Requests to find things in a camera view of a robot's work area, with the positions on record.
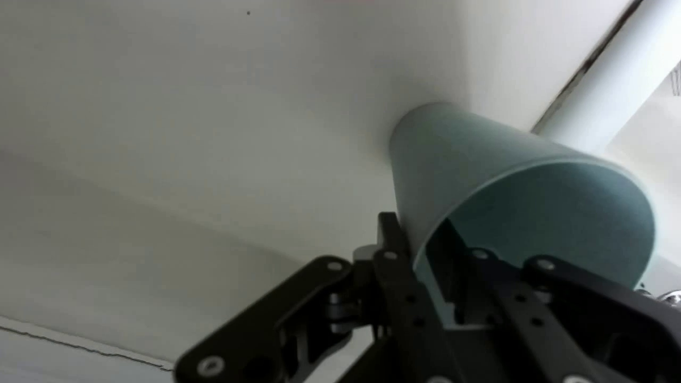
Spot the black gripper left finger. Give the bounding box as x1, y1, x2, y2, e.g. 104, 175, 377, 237
173, 209, 465, 383

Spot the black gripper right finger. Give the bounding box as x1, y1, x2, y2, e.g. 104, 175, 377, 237
424, 222, 681, 383

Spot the light blue plastic cup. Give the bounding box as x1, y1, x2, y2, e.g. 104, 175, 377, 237
386, 99, 659, 330

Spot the white porcelain sink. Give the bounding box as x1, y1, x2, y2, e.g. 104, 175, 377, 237
0, 0, 681, 383

